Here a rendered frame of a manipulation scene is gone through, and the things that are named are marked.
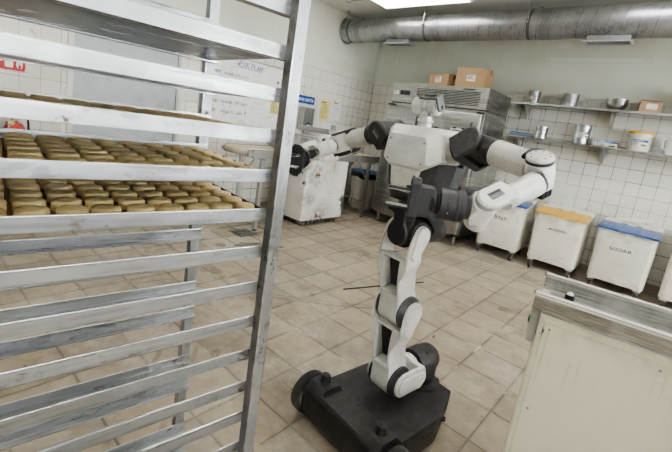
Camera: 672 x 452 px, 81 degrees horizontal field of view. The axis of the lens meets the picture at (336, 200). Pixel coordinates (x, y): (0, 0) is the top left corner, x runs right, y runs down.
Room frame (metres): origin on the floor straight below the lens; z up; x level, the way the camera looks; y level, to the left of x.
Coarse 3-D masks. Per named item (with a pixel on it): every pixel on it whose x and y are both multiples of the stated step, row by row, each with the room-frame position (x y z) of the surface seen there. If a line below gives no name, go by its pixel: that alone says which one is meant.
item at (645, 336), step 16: (544, 304) 1.30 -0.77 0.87; (560, 304) 1.28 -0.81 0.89; (576, 304) 1.26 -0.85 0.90; (576, 320) 1.25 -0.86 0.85; (592, 320) 1.22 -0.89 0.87; (608, 320) 1.20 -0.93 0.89; (624, 320) 1.19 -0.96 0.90; (624, 336) 1.17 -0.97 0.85; (640, 336) 1.15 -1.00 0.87; (656, 336) 1.13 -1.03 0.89
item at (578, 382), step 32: (544, 320) 1.29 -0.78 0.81; (640, 320) 1.36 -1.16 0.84; (544, 352) 1.27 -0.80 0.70; (576, 352) 1.22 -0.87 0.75; (608, 352) 1.18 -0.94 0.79; (640, 352) 1.14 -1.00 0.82; (544, 384) 1.26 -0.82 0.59; (576, 384) 1.21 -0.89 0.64; (608, 384) 1.17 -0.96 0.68; (640, 384) 1.12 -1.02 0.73; (512, 416) 1.31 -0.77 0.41; (544, 416) 1.24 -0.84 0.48; (576, 416) 1.20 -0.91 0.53; (608, 416) 1.15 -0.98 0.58; (640, 416) 1.11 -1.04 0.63; (512, 448) 1.28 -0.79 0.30; (544, 448) 1.23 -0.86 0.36; (576, 448) 1.18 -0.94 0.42; (608, 448) 1.14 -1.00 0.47; (640, 448) 1.10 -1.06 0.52
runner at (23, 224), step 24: (0, 216) 0.57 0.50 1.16; (24, 216) 0.59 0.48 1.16; (48, 216) 0.61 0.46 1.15; (72, 216) 0.64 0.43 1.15; (96, 216) 0.66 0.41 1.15; (120, 216) 0.68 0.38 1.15; (144, 216) 0.71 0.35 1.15; (168, 216) 0.74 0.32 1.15; (192, 216) 0.77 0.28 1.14; (216, 216) 0.81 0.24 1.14; (240, 216) 0.84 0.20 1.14; (264, 216) 0.89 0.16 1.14
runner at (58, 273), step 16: (144, 256) 0.72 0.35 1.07; (160, 256) 0.73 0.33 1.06; (176, 256) 0.76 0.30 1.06; (192, 256) 0.78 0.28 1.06; (208, 256) 0.80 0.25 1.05; (224, 256) 0.83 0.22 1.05; (240, 256) 0.85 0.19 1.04; (256, 256) 0.88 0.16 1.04; (0, 272) 0.57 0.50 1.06; (16, 272) 0.59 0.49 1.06; (32, 272) 0.60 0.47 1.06; (48, 272) 0.61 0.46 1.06; (64, 272) 0.63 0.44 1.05; (80, 272) 0.64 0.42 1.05; (96, 272) 0.66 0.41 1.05; (112, 272) 0.68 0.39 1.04; (128, 272) 0.70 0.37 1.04; (0, 288) 0.57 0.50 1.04
